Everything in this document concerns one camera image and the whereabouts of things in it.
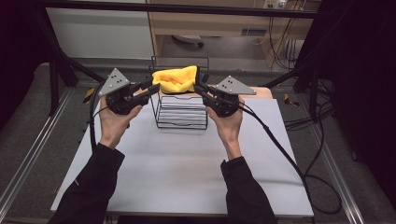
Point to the black metal stand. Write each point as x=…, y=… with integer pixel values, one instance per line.
x=54, y=81
x=313, y=87

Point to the person's left hand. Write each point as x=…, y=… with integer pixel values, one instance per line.
x=115, y=124

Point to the yellow cloth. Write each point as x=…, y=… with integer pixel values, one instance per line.
x=176, y=79

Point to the white table cover sheet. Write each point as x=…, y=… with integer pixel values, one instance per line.
x=174, y=174

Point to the yellow black tape strip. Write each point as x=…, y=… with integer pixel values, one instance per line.
x=88, y=93
x=290, y=100

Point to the white cabinet panel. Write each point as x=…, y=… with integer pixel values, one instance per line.
x=99, y=34

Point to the person's right hand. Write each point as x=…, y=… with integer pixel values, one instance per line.
x=230, y=130

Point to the light wooden desk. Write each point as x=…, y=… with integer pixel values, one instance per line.
x=218, y=23

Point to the wooden table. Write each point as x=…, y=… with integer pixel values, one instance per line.
x=264, y=91

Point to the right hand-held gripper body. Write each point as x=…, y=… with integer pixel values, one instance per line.
x=227, y=96

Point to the black horizontal frame bar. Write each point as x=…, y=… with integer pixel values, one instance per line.
x=186, y=8

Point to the aluminium floor rail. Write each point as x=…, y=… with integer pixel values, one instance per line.
x=339, y=180
x=34, y=149

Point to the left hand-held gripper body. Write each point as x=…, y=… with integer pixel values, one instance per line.
x=120, y=93

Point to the white power strip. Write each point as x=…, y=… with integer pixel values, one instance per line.
x=274, y=3

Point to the white chair base with caster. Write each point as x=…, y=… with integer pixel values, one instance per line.
x=188, y=39

